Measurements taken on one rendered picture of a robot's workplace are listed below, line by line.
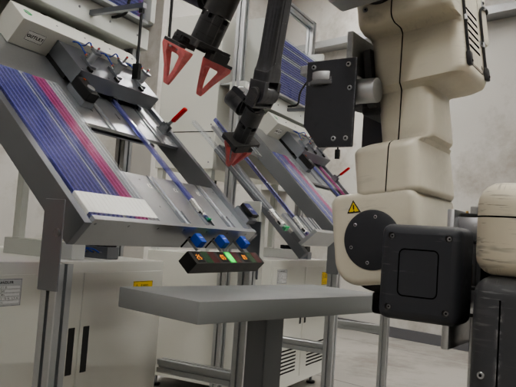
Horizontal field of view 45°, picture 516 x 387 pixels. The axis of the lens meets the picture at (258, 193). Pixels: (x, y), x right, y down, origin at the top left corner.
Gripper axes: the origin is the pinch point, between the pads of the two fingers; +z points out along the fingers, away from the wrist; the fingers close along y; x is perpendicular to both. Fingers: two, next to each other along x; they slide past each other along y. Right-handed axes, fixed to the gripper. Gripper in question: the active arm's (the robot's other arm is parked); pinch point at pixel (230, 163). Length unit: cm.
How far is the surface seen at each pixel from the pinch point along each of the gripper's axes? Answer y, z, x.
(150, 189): 35.2, -3.5, 11.3
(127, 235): 52, -7, 29
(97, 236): 60, -9, 30
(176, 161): 7.5, 9.6, -13.6
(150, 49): -166, 117, -279
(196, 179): 6.0, 9.3, -4.5
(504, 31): -326, -14, -105
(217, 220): 14.3, 5.0, 17.4
